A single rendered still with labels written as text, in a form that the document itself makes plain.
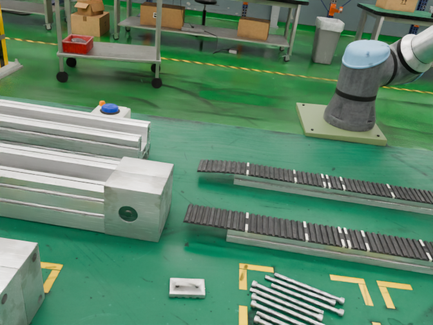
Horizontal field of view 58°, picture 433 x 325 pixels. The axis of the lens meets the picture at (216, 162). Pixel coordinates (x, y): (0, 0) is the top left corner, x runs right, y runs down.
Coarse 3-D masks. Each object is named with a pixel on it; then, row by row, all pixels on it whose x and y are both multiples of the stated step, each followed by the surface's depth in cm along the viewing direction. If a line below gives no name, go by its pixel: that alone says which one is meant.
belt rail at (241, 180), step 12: (240, 180) 83; (252, 180) 83; (264, 180) 82; (288, 192) 83; (300, 192) 83; (312, 192) 82; (324, 192) 83; (336, 192) 82; (348, 192) 82; (372, 204) 82; (384, 204) 82; (396, 204) 82; (408, 204) 82; (420, 204) 81; (432, 204) 81
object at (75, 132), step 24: (0, 120) 79; (24, 120) 80; (48, 120) 86; (72, 120) 85; (96, 120) 85; (120, 120) 85; (24, 144) 82; (48, 144) 80; (72, 144) 80; (96, 144) 79; (120, 144) 80; (144, 144) 85
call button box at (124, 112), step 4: (96, 108) 96; (100, 108) 96; (120, 108) 97; (124, 108) 98; (128, 108) 98; (92, 112) 93; (96, 112) 94; (100, 112) 94; (104, 112) 93; (116, 112) 94; (120, 112) 95; (124, 112) 96; (128, 112) 97; (116, 116) 93; (120, 116) 93; (124, 116) 94; (128, 116) 97
